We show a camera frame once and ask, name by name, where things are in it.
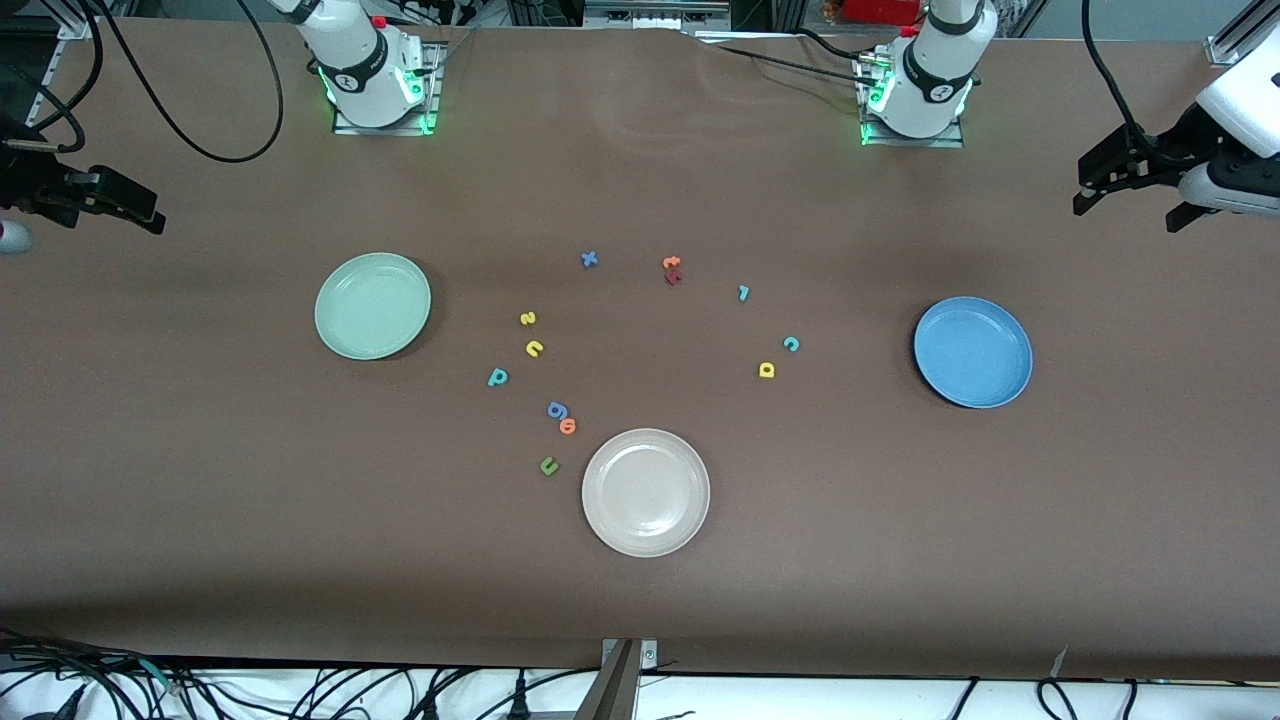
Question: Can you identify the blue round plate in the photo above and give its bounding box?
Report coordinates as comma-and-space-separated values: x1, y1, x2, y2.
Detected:
913, 296, 1034, 410

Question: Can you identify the green round plate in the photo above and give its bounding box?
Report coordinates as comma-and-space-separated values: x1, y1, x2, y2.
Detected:
314, 252, 433, 362

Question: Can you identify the red object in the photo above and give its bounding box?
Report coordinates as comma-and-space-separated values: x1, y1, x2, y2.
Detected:
838, 0, 923, 27

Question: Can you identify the white box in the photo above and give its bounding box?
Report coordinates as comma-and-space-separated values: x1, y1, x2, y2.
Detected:
583, 0, 733, 31

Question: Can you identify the beige round plate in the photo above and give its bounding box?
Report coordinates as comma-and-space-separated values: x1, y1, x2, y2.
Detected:
581, 428, 712, 558

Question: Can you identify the brown table cover mat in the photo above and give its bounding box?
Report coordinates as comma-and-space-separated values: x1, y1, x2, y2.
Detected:
0, 18, 1280, 683

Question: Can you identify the right arm long black cable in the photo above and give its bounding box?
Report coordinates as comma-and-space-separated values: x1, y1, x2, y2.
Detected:
95, 0, 285, 164

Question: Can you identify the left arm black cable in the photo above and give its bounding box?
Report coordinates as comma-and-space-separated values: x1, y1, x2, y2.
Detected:
1083, 0, 1151, 147

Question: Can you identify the right arm short black cable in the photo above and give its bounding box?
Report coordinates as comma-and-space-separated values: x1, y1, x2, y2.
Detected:
0, 0, 106, 153

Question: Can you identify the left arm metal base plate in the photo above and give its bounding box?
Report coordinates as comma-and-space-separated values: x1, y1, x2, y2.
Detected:
858, 50, 967, 150

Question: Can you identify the long aluminium frame rail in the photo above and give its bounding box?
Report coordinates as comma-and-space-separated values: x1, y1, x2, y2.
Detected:
22, 0, 111, 129

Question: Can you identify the black base cable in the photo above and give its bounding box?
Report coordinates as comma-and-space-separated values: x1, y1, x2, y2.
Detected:
795, 28, 881, 63
712, 44, 869, 89

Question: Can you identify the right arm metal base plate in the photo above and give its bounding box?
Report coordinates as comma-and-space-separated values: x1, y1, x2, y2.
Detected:
333, 42, 443, 137

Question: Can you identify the black cable tangle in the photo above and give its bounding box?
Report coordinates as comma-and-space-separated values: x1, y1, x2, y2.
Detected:
0, 628, 201, 720

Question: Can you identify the looped black cable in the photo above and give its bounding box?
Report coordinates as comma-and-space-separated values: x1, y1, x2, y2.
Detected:
1035, 678, 1079, 720

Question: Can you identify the aluminium beam with bracket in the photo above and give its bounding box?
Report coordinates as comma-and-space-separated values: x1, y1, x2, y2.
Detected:
575, 638, 661, 720

